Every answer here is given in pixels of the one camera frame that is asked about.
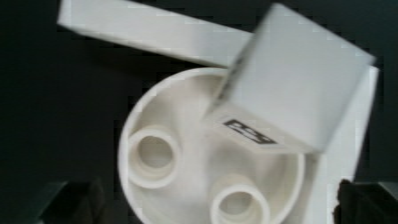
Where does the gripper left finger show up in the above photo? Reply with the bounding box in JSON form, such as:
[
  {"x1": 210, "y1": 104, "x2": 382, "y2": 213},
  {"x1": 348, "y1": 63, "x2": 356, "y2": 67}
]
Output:
[{"x1": 27, "y1": 181, "x2": 109, "y2": 224}]

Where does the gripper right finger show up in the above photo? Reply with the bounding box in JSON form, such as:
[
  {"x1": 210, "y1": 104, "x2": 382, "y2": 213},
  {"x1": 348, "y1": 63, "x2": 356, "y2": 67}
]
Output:
[{"x1": 334, "y1": 180, "x2": 398, "y2": 224}]

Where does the white round stool seat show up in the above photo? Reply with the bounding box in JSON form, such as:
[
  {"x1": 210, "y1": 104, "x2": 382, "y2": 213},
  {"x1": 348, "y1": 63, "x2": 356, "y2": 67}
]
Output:
[{"x1": 118, "y1": 68, "x2": 306, "y2": 224}]

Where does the white stool leg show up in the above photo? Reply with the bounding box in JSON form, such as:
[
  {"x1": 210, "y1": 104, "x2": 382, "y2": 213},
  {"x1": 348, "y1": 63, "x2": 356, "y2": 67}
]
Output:
[{"x1": 208, "y1": 3, "x2": 375, "y2": 153}]

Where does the white obstacle wall frame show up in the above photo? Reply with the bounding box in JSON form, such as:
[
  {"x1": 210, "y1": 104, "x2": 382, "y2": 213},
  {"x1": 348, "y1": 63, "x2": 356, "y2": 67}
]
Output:
[{"x1": 59, "y1": 0, "x2": 379, "y2": 224}]

